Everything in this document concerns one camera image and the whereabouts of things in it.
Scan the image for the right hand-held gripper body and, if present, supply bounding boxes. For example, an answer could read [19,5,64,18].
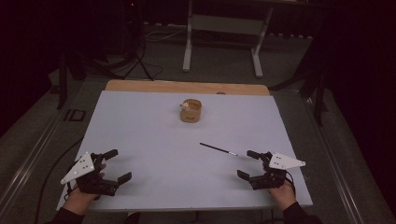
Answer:
[248,151,307,191]

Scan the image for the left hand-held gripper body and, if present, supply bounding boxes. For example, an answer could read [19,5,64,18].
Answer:
[60,151,120,198]

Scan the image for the thin black pen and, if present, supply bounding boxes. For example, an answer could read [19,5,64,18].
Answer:
[199,142,238,157]

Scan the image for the round wooden pen holder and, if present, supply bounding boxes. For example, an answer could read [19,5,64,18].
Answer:
[179,98,203,124]

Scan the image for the person's left hand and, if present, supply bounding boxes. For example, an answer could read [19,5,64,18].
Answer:
[62,162,107,217]

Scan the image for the person's right hand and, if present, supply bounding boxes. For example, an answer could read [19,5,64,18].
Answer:
[268,178,298,212]

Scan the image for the white board sheet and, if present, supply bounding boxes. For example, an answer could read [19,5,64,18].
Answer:
[56,90,314,213]

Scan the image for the black floor plate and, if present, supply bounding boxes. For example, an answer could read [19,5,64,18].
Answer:
[63,108,87,122]

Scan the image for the black stand leg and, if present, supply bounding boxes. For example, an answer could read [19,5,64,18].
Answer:
[313,73,329,127]

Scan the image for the wooden table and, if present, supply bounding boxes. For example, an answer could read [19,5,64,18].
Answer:
[105,78,271,96]

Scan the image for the black tripod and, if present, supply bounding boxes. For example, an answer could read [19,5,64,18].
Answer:
[120,0,156,82]

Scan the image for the white metal stand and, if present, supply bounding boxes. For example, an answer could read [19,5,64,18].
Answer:
[181,0,276,79]

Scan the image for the left hand-held gripper cable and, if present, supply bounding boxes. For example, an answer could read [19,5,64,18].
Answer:
[64,181,78,201]

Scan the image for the hand-held gripper cable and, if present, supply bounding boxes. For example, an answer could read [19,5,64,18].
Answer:
[284,170,297,198]
[64,181,78,201]

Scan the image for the right hand-held gripper cable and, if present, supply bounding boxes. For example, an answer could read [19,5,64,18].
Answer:
[284,170,297,198]

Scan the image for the black floor cable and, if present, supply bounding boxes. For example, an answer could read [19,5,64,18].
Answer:
[33,136,85,224]

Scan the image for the metal floor rail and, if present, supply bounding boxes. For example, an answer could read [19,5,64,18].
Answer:
[304,97,372,224]
[0,104,69,216]

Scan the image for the white floor cable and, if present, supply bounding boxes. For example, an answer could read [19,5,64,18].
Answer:
[143,28,189,43]

